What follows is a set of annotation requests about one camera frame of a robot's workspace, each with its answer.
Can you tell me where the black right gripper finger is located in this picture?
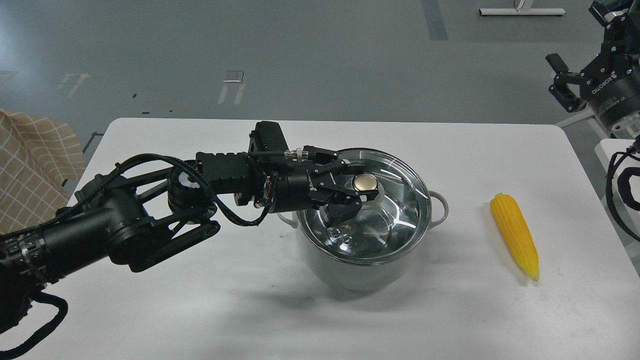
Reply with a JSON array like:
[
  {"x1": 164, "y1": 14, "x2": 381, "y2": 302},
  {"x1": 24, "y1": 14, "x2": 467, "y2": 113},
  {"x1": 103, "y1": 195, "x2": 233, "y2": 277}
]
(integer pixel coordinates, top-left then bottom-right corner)
[
  {"x1": 589, "y1": 0, "x2": 640, "y2": 63},
  {"x1": 545, "y1": 54, "x2": 588, "y2": 113}
]

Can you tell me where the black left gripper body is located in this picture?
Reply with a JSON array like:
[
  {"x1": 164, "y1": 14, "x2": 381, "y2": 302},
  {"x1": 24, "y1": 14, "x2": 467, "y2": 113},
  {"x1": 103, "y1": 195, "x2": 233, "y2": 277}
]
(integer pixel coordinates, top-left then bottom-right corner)
[{"x1": 254, "y1": 167, "x2": 316, "y2": 214}]

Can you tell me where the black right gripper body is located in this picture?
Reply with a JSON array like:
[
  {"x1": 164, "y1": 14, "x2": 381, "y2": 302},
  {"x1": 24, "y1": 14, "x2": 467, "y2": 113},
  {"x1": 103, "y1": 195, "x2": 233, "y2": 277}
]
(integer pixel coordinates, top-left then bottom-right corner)
[{"x1": 581, "y1": 52, "x2": 640, "y2": 136}]

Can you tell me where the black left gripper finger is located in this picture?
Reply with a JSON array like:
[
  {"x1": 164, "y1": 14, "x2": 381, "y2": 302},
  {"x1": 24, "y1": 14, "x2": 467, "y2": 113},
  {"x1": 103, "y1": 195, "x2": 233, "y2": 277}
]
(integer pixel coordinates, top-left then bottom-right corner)
[
  {"x1": 312, "y1": 150, "x2": 358, "y2": 188},
  {"x1": 320, "y1": 182, "x2": 381, "y2": 228}
]

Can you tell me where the glass pot lid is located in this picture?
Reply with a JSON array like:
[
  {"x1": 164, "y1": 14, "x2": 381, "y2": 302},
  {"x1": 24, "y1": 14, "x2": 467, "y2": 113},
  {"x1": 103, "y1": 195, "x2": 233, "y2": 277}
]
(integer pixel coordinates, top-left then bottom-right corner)
[{"x1": 294, "y1": 148, "x2": 432, "y2": 264}]

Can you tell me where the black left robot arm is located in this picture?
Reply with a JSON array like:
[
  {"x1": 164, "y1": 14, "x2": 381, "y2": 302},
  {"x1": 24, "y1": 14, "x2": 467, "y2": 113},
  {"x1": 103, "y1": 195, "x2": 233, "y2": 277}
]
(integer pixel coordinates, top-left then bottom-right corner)
[{"x1": 1, "y1": 121, "x2": 382, "y2": 360}]

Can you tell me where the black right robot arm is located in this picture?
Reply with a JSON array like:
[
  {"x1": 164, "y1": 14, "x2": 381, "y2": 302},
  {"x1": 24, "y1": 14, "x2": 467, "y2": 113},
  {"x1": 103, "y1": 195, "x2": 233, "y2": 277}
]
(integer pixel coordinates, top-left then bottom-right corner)
[{"x1": 545, "y1": 0, "x2": 640, "y2": 240}]

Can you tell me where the grey steel cooking pot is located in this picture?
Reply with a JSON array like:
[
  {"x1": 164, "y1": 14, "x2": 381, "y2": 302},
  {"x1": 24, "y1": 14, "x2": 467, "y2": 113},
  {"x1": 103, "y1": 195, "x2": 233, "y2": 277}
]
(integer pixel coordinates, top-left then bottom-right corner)
[{"x1": 276, "y1": 148, "x2": 450, "y2": 292}]

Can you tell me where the yellow toy corn cob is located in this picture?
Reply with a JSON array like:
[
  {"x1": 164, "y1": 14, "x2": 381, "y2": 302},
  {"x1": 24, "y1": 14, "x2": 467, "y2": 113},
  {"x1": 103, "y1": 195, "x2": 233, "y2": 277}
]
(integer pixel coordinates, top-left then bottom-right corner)
[{"x1": 489, "y1": 193, "x2": 540, "y2": 282}]

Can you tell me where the white side table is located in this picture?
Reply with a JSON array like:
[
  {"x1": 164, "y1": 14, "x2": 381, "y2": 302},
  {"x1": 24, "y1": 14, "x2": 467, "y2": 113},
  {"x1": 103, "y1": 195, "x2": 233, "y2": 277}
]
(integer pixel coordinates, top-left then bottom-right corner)
[{"x1": 595, "y1": 138, "x2": 639, "y2": 217}]

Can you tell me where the white stand base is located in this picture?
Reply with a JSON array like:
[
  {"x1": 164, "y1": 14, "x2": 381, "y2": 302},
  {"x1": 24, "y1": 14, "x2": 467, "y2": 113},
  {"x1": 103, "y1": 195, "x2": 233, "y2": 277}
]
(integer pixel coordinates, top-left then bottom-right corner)
[{"x1": 478, "y1": 0, "x2": 566, "y2": 17}]

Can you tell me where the beige checkered cloth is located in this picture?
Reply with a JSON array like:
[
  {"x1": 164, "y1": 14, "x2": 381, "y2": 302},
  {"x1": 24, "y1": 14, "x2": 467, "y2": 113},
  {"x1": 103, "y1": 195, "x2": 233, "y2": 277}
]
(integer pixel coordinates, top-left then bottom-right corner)
[{"x1": 0, "y1": 109, "x2": 86, "y2": 235}]

